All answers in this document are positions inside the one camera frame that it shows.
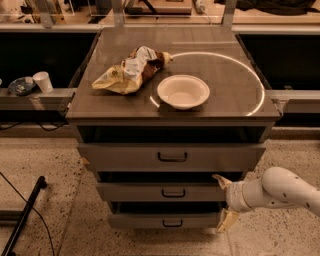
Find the dark small plate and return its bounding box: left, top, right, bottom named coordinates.
left=8, top=76, right=36, bottom=96

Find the grey top drawer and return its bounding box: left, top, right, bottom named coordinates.
left=78, top=143, right=265, bottom=172

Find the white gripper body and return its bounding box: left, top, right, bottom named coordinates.
left=226, top=181, right=252, bottom=212

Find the white paper bowl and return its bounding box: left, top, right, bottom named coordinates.
left=157, top=75, right=210, bottom=110

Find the crumpled yellow brown chip bag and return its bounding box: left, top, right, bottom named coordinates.
left=92, top=46, right=173, bottom=95

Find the grey drawer cabinet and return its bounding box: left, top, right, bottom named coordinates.
left=67, top=27, right=280, bottom=215

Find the black floor stand bar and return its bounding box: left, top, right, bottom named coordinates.
left=1, top=176, right=47, bottom=256

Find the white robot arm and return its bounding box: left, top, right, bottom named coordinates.
left=212, top=167, right=320, bottom=232

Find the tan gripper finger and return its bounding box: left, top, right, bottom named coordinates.
left=216, top=208, right=239, bottom=233
left=212, top=174, right=232, bottom=191

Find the grey bottom drawer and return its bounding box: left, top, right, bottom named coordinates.
left=108, top=213, right=220, bottom=229

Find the grey drawer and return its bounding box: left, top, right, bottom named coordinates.
left=96, top=183, right=225, bottom=202
left=108, top=213, right=220, bottom=229
left=78, top=143, right=265, bottom=172

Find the black floor cable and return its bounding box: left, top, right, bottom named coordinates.
left=0, top=170, right=56, bottom=256

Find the white paper cup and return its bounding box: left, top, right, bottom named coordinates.
left=33, top=71, right=53, bottom=93

